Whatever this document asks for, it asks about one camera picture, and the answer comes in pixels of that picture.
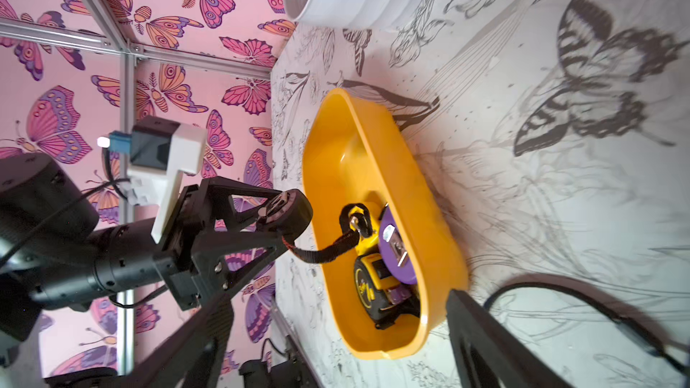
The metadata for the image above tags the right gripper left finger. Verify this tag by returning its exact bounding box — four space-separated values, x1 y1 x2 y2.
115 292 234 387

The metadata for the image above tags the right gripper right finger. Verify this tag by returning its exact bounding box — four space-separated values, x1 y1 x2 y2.
446 289 569 388

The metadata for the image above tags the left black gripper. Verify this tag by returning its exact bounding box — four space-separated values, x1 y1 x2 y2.
154 177 313 310

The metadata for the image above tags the yellow black tape measure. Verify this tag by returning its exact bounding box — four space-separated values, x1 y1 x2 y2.
354 253 420 330

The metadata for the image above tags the purple tape measure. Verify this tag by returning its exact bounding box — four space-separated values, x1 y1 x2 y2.
378 206 418 286

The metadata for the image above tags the yellow plastic storage box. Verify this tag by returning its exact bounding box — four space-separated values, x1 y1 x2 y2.
302 89 469 360

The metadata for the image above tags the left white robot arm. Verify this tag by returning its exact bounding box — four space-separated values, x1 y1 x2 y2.
1 154 313 348

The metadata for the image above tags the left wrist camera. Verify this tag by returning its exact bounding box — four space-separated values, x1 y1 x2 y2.
97 116 208 244

